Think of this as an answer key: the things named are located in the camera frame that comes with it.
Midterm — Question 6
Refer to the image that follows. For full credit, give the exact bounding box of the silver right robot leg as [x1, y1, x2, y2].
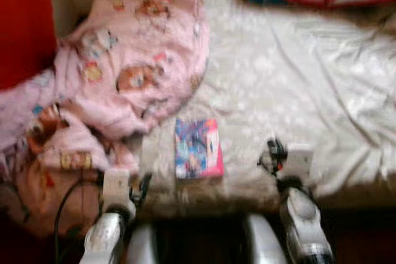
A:
[244, 215, 285, 264]

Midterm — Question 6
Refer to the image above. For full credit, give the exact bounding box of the red folded cushion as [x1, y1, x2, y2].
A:
[0, 0, 58, 90]

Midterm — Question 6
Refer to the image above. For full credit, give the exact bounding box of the colourful comic book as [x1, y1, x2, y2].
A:
[174, 117, 224, 180]

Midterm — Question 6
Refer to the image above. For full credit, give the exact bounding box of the bed with grey floral sheet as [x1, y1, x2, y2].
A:
[99, 0, 396, 215]

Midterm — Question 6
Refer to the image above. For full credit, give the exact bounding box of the silver robot leg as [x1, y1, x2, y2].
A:
[244, 215, 285, 264]
[127, 224, 158, 264]

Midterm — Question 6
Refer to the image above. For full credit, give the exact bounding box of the pink cartoon print blanket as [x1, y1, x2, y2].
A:
[0, 0, 211, 237]

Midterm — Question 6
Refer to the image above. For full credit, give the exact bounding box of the silver left robot leg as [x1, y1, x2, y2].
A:
[127, 224, 158, 264]

